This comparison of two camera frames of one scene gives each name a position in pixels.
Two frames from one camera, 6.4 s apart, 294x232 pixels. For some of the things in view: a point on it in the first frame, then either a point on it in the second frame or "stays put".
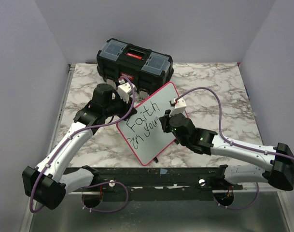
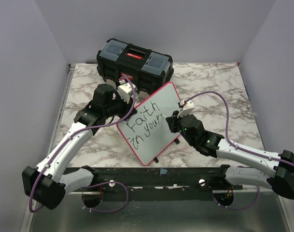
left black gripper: (127, 107) stays put
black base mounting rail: (157, 183) stays put
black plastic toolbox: (146, 69) stays put
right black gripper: (165, 120) to (173, 121)
